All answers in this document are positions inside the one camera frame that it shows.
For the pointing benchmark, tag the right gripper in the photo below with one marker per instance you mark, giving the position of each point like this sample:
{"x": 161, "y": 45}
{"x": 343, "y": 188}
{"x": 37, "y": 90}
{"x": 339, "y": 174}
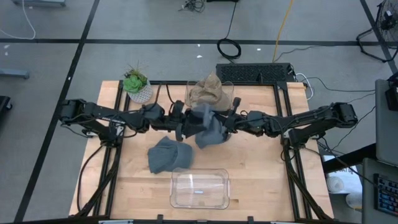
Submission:
{"x": 239, "y": 119}

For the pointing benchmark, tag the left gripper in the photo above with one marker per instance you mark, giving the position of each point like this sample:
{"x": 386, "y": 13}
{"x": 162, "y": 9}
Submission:
{"x": 179, "y": 121}

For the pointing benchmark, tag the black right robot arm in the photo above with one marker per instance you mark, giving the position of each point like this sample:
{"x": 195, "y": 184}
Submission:
{"x": 311, "y": 119}

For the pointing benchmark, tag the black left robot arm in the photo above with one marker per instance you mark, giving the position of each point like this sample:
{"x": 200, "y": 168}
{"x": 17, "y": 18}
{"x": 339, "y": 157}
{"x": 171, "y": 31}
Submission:
{"x": 102, "y": 113}

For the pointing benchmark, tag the clear plastic bin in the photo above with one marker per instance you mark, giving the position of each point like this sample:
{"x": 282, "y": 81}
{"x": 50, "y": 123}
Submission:
{"x": 199, "y": 189}
{"x": 187, "y": 93}

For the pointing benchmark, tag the black perforated computer case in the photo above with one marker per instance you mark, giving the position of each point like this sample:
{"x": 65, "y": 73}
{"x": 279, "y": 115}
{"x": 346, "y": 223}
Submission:
{"x": 255, "y": 73}

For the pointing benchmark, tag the succulent in white pot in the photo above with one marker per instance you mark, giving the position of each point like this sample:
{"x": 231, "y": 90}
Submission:
{"x": 133, "y": 84}

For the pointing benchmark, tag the small black clamp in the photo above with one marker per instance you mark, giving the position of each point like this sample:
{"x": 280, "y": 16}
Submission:
{"x": 250, "y": 219}
{"x": 160, "y": 218}

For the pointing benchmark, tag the white paper roll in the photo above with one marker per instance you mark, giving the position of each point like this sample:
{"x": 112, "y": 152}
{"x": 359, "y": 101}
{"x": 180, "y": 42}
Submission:
{"x": 354, "y": 200}
{"x": 335, "y": 184}

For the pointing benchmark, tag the black floor beam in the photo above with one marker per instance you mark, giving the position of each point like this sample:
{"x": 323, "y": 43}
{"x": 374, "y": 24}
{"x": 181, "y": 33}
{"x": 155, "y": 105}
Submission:
{"x": 348, "y": 158}

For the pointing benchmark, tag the grey cabinet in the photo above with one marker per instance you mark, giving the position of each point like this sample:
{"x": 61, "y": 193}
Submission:
{"x": 368, "y": 193}

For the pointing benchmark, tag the grey desk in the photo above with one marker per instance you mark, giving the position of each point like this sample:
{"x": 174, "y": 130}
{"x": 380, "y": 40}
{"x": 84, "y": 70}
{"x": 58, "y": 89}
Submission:
{"x": 387, "y": 130}

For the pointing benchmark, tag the black desk device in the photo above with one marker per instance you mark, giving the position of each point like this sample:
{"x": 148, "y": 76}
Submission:
{"x": 392, "y": 96}

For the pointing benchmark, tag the black keypad console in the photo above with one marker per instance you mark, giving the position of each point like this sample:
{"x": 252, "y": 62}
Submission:
{"x": 387, "y": 194}

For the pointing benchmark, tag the grey metal floor bar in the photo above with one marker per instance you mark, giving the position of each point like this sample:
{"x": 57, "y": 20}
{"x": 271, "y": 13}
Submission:
{"x": 14, "y": 74}

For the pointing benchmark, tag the black rounded object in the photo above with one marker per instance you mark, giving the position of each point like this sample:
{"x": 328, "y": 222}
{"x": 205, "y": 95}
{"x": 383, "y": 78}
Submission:
{"x": 4, "y": 105}

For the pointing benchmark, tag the black standing fan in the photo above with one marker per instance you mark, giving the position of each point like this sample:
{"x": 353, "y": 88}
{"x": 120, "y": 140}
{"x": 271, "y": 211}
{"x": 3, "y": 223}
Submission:
{"x": 388, "y": 15}

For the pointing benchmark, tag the grey furniture base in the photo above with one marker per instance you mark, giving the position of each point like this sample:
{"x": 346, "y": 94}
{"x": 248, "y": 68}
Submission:
{"x": 38, "y": 2}

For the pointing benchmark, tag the black aluminium table frame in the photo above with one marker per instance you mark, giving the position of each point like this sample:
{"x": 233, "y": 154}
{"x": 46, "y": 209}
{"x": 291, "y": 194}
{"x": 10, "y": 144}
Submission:
{"x": 180, "y": 83}

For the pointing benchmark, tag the silver bracket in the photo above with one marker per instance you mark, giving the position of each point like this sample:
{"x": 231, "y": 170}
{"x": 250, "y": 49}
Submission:
{"x": 115, "y": 221}
{"x": 281, "y": 222}

